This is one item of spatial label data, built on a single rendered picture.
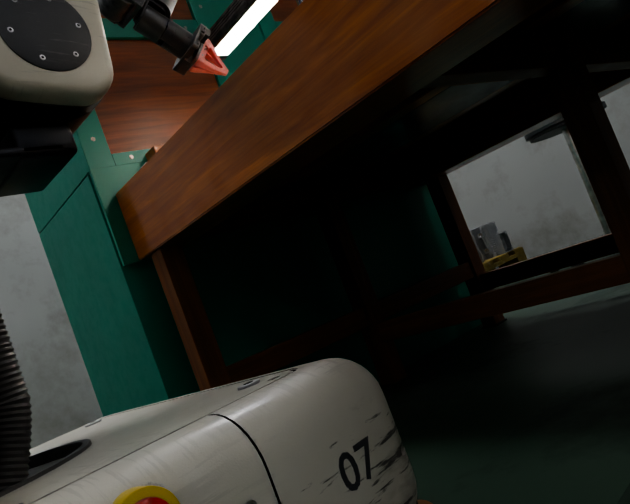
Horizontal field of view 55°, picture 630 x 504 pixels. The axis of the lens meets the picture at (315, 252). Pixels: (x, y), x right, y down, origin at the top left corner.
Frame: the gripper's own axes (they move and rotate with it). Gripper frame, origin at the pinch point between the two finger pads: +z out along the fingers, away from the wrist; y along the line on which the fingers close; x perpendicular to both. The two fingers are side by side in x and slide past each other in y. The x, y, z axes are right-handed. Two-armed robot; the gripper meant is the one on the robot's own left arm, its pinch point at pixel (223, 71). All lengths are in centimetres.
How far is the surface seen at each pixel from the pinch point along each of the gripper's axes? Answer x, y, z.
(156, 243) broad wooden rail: 28.4, 32.9, 7.9
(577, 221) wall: -139, 92, 275
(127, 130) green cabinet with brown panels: -4.9, 46.7, -6.4
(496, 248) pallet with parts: -104, 116, 228
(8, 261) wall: -23, 245, -7
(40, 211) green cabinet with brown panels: 8, 91, -14
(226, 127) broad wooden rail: 20.2, -9.8, 1.4
